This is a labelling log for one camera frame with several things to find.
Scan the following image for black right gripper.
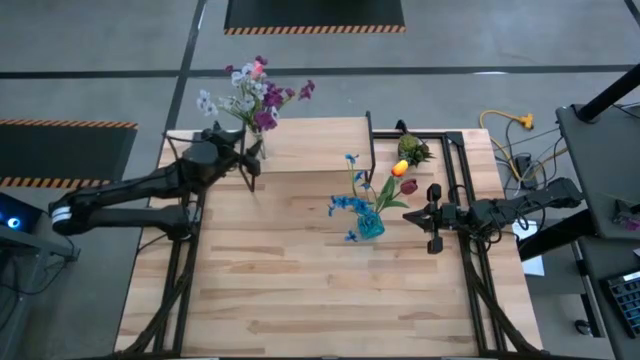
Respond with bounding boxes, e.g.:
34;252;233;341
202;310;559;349
402;183;461;255

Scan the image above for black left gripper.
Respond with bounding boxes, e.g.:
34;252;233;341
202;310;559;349
192;122;265;177

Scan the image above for clear glass vase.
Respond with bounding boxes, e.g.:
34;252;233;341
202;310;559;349
248;130;269;161

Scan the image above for purple artificial flower bunch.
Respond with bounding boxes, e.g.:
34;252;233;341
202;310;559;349
223;54;317;134

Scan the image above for dark red artificial tulip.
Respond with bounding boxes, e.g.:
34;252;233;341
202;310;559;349
382;178;420;214

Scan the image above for teal glass vase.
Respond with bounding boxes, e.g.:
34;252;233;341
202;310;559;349
355;210;386;240

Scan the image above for yellow orange artificial tulip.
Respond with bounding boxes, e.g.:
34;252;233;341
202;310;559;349
374;158;411;214

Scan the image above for white artificial flower bunch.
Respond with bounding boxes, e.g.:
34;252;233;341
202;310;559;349
195;62;281;134

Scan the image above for blue artificial flower bunch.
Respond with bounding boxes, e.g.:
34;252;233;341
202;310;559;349
327;153;376;244

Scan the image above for pink artificial tulip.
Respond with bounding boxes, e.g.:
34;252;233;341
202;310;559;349
249;59;267;132

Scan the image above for spare purple artificial flowers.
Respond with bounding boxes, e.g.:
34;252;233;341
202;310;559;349
612;197;640;232

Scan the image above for green succulent plant in pot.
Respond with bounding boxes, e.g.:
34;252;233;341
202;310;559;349
397;132;436;169

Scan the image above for black power strip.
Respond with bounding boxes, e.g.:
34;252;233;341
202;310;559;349
513;153;540;191

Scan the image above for white paper sheet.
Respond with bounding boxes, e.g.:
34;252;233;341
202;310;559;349
512;219;546;278

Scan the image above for black diagonal support beam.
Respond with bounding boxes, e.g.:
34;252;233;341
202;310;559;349
519;208;596;262

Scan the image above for wide black hazard-striped floor mat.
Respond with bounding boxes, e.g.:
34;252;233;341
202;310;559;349
223;0;407;36

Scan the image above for dark grey desk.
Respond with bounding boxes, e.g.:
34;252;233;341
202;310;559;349
569;234;640;360

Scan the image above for long black hazard-striped floor mat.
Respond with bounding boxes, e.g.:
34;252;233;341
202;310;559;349
0;118;140;191

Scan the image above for grey side table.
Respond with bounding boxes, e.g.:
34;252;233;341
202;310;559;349
555;102;640;241

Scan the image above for keyboard with colourful keys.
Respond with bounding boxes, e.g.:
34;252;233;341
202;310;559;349
605;269;640;339

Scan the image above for black round pole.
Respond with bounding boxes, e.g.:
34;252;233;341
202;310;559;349
577;63;640;124

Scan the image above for grey metal computer stand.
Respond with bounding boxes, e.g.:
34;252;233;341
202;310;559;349
0;227;81;360

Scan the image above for computer with blue light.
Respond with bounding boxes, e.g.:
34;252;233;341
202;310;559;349
0;192;44;234

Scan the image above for wooden shelf with black frame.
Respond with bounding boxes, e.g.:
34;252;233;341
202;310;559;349
238;110;377;194

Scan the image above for black aluminium rig frame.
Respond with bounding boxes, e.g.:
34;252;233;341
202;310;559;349
114;119;544;359

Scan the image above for yellow extension cable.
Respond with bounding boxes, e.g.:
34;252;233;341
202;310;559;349
478;109;535;181

